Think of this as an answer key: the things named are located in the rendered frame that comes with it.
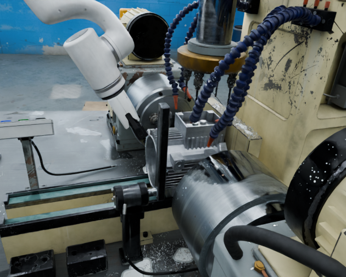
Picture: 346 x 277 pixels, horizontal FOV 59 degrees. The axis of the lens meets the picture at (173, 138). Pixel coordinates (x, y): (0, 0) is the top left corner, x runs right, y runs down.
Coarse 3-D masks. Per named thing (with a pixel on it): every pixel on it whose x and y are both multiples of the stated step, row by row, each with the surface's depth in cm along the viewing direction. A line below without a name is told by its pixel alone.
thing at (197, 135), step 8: (184, 112) 91; (208, 112) 92; (176, 120) 90; (184, 120) 92; (200, 120) 89; (208, 120) 93; (184, 128) 84; (192, 128) 83; (200, 128) 84; (208, 128) 85; (184, 136) 85; (192, 136) 84; (200, 136) 85; (208, 136) 86; (224, 136) 88; (184, 144) 85; (192, 144) 85; (200, 144) 86; (216, 144) 88
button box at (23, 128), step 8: (24, 120) 96; (32, 120) 95; (40, 120) 96; (48, 120) 96; (0, 128) 92; (8, 128) 93; (16, 128) 93; (24, 128) 94; (32, 128) 95; (40, 128) 96; (48, 128) 96; (0, 136) 92; (8, 136) 93; (16, 136) 94; (24, 136) 94; (32, 136) 95
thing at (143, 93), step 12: (132, 84) 116; (144, 84) 110; (156, 84) 107; (168, 84) 107; (132, 96) 111; (144, 96) 103; (156, 96) 104; (168, 96) 105; (180, 96) 107; (144, 108) 105; (156, 108) 106; (180, 108) 109; (192, 108) 111; (144, 120) 106; (144, 144) 110
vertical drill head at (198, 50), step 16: (208, 0) 71; (224, 0) 70; (208, 16) 72; (224, 16) 72; (208, 32) 74; (224, 32) 74; (192, 48) 76; (208, 48) 73; (224, 48) 74; (192, 64) 74; (208, 64) 73; (240, 64) 75
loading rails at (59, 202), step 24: (24, 192) 88; (48, 192) 90; (72, 192) 91; (96, 192) 92; (24, 216) 88; (48, 216) 82; (72, 216) 81; (96, 216) 84; (144, 216) 89; (168, 216) 92; (24, 240) 80; (48, 240) 82; (72, 240) 85; (96, 240) 88; (120, 240) 91; (144, 240) 89
